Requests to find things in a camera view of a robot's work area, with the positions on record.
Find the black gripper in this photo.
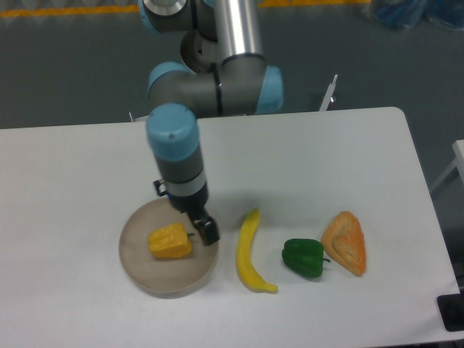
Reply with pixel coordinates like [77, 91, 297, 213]
[153, 179, 220, 247]

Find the yellow toy bell pepper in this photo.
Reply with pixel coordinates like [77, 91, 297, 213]
[147, 223, 192, 259]

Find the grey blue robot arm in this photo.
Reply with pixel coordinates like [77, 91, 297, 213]
[138, 1, 283, 246]

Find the beige round plate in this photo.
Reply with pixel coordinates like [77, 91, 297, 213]
[119, 199, 220, 298]

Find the green toy bell pepper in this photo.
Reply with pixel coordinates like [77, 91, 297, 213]
[281, 239, 330, 279]

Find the yellow toy banana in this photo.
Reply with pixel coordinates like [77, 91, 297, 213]
[236, 209, 278, 294]

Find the orange toy pastry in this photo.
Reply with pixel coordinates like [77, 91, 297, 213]
[320, 211, 367, 277]

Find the black device at edge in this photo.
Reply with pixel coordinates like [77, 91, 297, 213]
[436, 293, 463, 332]

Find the blue plastic bag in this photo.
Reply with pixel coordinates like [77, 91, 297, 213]
[369, 0, 463, 30]

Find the white side table frame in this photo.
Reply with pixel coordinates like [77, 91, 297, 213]
[428, 139, 463, 200]

